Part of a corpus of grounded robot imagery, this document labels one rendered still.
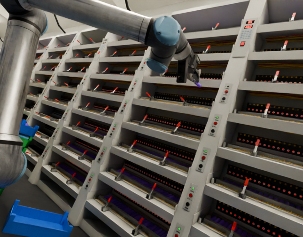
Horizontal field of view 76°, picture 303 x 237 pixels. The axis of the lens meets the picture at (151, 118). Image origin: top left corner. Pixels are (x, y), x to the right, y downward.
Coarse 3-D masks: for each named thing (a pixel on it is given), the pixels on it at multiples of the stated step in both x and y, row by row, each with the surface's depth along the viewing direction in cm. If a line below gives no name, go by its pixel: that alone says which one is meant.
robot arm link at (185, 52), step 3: (189, 45) 88; (186, 48) 86; (189, 48) 87; (183, 51) 86; (186, 51) 86; (189, 51) 88; (177, 54) 87; (180, 54) 87; (183, 54) 87; (186, 54) 87; (174, 57) 90; (177, 57) 89; (180, 57) 88; (183, 57) 88
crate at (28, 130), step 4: (24, 120) 140; (24, 124) 140; (20, 128) 122; (24, 128) 125; (28, 128) 126; (32, 128) 129; (36, 128) 131; (20, 132) 123; (24, 132) 125; (28, 132) 127; (32, 132) 129; (32, 136) 130
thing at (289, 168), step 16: (224, 144) 99; (240, 144) 108; (256, 144) 90; (272, 144) 99; (288, 144) 95; (240, 160) 89; (256, 160) 85; (272, 160) 86; (288, 160) 84; (288, 176) 78
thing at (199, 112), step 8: (136, 96) 146; (144, 96) 153; (136, 104) 141; (144, 104) 137; (152, 104) 132; (160, 104) 128; (168, 104) 124; (184, 112) 116; (192, 112) 113; (200, 112) 110; (208, 112) 107
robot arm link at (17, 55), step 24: (24, 24) 74; (24, 48) 73; (0, 72) 68; (24, 72) 72; (0, 96) 66; (24, 96) 73; (0, 120) 65; (0, 144) 63; (0, 168) 60; (24, 168) 73
